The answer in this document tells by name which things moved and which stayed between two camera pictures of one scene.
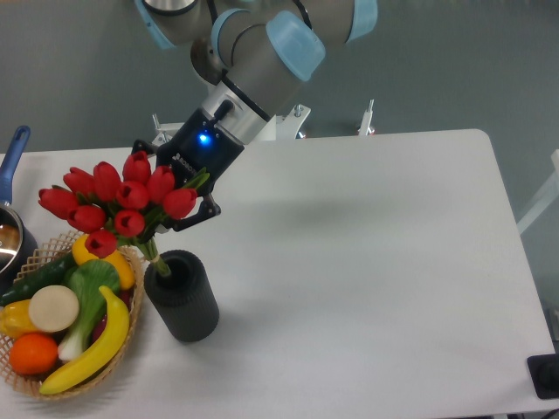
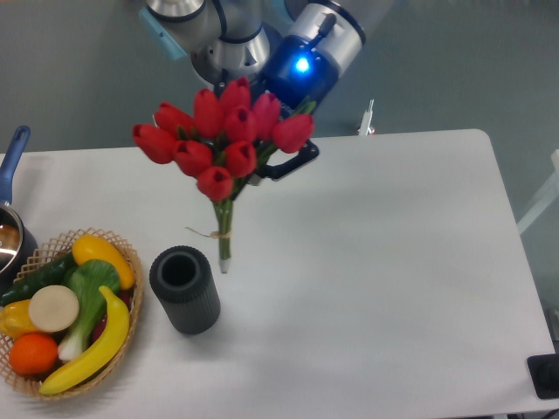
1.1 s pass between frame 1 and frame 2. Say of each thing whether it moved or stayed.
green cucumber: stayed
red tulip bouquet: moved
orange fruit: stayed
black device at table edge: stayed
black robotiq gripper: moved
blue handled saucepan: stayed
